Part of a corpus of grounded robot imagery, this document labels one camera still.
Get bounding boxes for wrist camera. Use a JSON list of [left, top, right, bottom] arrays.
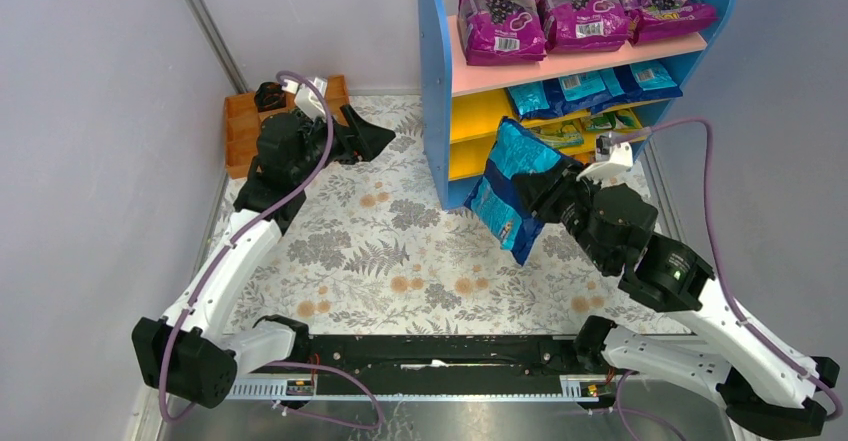
[[294, 77, 328, 120], [577, 132, 634, 183]]

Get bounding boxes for large blue candy bag front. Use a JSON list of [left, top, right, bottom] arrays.
[[591, 60, 683, 114]]

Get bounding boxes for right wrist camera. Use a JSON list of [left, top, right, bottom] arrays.
[[577, 132, 634, 183]]

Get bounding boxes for purple candy bag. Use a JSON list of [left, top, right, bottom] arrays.
[[619, 0, 718, 45], [457, 0, 547, 66], [535, 0, 630, 54]]

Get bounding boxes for middle purple candy bag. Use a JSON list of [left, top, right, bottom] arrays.
[[535, 0, 630, 54]]

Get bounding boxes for black tape roll back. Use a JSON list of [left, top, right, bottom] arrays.
[[254, 81, 287, 113]]

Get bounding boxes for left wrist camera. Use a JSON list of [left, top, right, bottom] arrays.
[[294, 77, 328, 120]]

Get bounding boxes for wooden compartment tray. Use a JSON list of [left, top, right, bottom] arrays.
[[224, 75, 350, 180]]

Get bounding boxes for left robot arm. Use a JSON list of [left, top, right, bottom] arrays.
[[131, 105, 396, 409]]

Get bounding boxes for floral table mat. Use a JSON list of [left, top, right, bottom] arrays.
[[224, 95, 683, 335]]

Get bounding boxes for yellow green Fox's candy bag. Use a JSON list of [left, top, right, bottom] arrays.
[[530, 121, 584, 149]]

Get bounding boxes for right purple candy bag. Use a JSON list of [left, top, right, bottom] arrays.
[[619, 0, 718, 45]]

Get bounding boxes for left purple candy bag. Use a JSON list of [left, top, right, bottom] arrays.
[[457, 0, 547, 66]]

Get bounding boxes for blue shelf unit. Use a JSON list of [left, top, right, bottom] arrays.
[[418, 0, 736, 209]]

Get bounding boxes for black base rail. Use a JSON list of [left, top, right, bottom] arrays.
[[248, 334, 641, 398]]

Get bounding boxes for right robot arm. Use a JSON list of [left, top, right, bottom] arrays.
[[511, 161, 839, 440]]

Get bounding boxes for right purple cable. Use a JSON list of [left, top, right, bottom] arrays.
[[596, 117, 845, 441]]

